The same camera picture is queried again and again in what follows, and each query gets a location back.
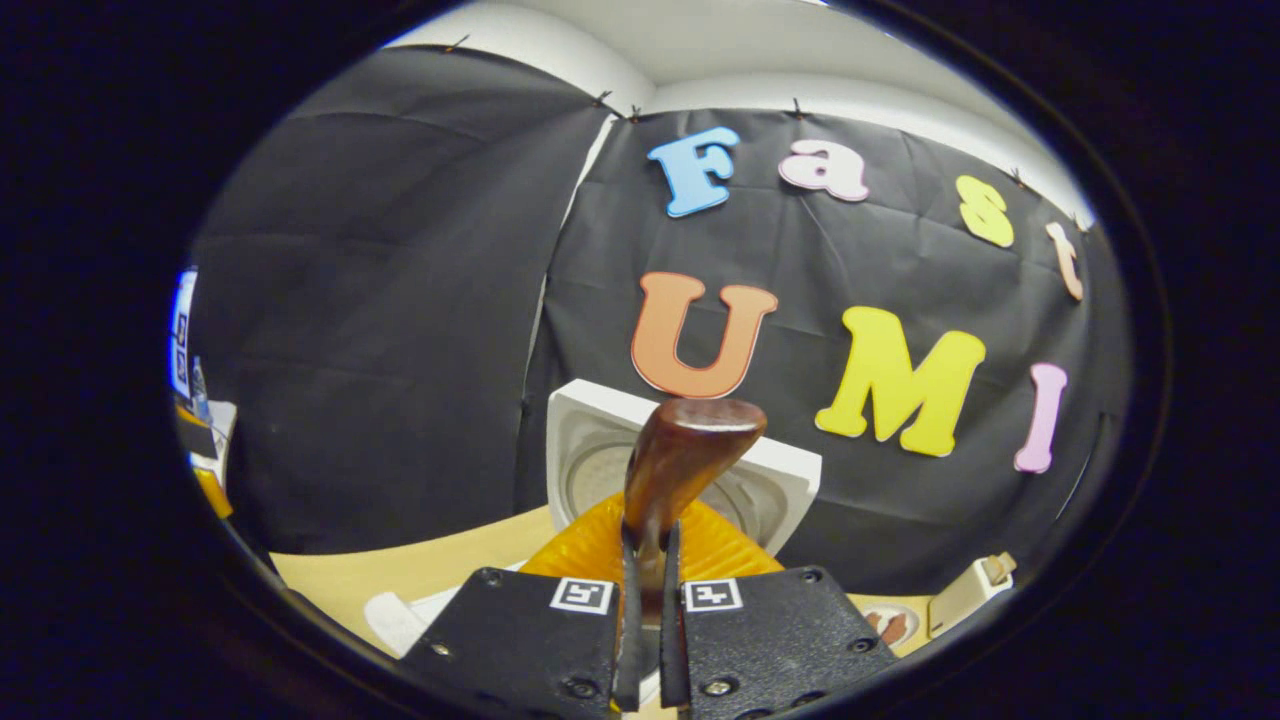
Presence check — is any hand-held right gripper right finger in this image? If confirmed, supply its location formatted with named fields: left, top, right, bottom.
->
left=658, top=495, right=899, bottom=720

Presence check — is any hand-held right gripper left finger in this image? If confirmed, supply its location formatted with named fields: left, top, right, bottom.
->
left=400, top=490, right=644, bottom=720

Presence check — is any brown wooden spoon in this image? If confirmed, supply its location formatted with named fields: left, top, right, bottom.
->
left=622, top=398, right=769, bottom=623

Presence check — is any white rice cooker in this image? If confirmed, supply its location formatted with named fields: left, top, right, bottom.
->
left=362, top=378, right=823, bottom=701

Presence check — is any white panel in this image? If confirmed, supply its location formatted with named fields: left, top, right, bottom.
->
left=170, top=268, right=198, bottom=401

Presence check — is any white round plate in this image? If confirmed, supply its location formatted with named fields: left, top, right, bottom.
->
left=862, top=600, right=921, bottom=649

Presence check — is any white toaster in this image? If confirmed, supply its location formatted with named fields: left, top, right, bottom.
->
left=925, top=552, right=1019, bottom=641

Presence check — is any black backdrop cloth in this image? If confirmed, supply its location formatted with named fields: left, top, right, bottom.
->
left=188, top=45, right=1136, bottom=596

